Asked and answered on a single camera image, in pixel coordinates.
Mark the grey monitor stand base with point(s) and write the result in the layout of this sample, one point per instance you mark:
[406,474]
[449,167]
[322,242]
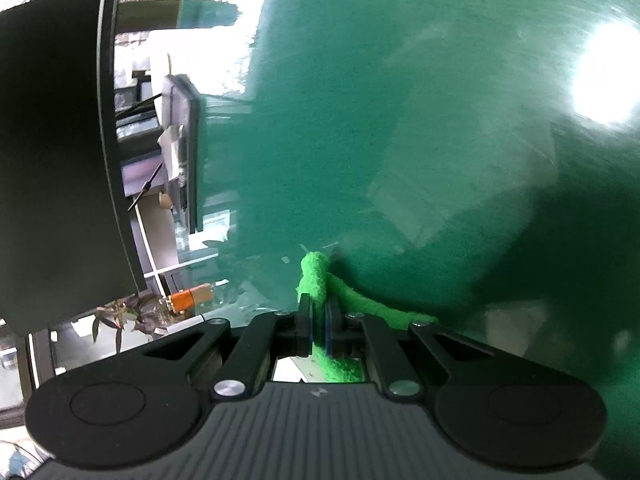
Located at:
[181,119]

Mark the green cleaning cloth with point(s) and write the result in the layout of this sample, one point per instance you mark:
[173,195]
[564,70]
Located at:
[319,283]

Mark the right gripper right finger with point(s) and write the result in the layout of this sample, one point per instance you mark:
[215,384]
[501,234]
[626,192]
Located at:
[332,325]

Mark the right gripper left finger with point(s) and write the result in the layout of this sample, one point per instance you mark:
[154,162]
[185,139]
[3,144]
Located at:
[304,326]

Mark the potted plant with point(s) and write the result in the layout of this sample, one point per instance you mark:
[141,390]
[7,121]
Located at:
[147,312]

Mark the black curved monitor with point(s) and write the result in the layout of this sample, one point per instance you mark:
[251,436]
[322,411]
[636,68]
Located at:
[66,241]

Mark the orange cup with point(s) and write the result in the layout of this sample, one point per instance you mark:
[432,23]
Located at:
[191,297]

